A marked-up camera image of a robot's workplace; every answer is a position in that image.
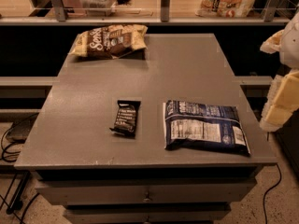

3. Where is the upper drawer with knob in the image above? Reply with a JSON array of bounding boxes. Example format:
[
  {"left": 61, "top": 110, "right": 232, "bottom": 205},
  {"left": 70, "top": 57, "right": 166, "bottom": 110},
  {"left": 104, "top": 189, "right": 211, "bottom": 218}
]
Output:
[{"left": 36, "top": 178, "right": 256, "bottom": 206}]

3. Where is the lower drawer with knob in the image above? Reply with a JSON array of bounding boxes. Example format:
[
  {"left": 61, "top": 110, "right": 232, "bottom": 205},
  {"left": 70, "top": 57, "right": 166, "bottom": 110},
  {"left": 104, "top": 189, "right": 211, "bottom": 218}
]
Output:
[{"left": 64, "top": 204, "right": 231, "bottom": 224}]

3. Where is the metal shelf rail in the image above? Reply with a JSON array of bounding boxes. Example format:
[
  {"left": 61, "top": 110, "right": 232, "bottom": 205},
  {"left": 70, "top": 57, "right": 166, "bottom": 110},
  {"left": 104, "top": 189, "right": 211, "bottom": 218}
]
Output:
[{"left": 0, "top": 0, "right": 298, "bottom": 26}]

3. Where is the black cable right floor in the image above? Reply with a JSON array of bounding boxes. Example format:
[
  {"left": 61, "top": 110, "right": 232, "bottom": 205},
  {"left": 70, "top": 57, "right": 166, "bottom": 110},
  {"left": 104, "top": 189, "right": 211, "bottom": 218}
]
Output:
[{"left": 262, "top": 163, "right": 283, "bottom": 224}]

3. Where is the black rxbar chocolate bar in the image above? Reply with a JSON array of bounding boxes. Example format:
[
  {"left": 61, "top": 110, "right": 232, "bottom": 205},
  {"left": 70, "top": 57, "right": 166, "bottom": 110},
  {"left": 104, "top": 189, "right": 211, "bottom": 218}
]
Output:
[{"left": 111, "top": 100, "right": 141, "bottom": 137}]

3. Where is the colourful snack bag on shelf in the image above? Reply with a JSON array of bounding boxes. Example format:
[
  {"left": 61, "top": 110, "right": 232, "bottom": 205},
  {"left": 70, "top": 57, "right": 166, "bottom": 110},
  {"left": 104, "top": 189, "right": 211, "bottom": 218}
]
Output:
[{"left": 195, "top": 0, "right": 255, "bottom": 18}]

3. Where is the grey drawer cabinet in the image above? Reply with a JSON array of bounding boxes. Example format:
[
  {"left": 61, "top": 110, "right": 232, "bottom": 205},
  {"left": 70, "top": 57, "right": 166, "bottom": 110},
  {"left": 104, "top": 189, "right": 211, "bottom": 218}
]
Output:
[{"left": 16, "top": 34, "right": 277, "bottom": 210}]

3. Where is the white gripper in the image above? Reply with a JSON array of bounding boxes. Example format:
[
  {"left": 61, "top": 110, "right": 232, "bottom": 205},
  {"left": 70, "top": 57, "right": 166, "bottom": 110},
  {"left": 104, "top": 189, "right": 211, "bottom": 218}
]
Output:
[{"left": 260, "top": 13, "right": 299, "bottom": 132}]

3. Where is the clear plastic container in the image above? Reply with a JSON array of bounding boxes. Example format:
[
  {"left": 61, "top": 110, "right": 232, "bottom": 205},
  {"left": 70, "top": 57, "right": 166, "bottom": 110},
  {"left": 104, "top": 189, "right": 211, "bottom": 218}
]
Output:
[{"left": 79, "top": 0, "right": 116, "bottom": 17}]

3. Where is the drawer with knob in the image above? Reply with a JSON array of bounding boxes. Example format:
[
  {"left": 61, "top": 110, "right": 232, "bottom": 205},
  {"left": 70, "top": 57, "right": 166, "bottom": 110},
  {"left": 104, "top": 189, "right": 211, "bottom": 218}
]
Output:
[
  {"left": 36, "top": 178, "right": 256, "bottom": 206},
  {"left": 64, "top": 204, "right": 231, "bottom": 224}
]

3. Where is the brown chip bag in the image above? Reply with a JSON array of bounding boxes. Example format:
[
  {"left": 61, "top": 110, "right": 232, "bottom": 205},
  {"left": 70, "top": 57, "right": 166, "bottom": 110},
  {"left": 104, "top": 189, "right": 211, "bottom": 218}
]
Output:
[{"left": 71, "top": 24, "right": 148, "bottom": 60}]

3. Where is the black cables left floor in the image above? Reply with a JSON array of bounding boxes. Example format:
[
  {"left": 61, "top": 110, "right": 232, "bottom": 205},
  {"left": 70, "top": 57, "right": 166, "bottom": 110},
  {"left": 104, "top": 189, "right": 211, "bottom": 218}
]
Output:
[{"left": 0, "top": 113, "right": 41, "bottom": 224}]

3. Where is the grey power adapter box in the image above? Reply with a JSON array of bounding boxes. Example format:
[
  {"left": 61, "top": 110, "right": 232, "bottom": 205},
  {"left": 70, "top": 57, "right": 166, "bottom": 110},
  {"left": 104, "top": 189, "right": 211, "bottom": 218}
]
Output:
[{"left": 6, "top": 119, "right": 35, "bottom": 142}]

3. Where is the blue chip bag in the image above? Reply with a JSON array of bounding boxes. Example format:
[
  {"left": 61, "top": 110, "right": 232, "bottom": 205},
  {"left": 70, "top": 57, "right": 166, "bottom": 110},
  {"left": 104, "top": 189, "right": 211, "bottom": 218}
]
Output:
[{"left": 163, "top": 100, "right": 250, "bottom": 156}]

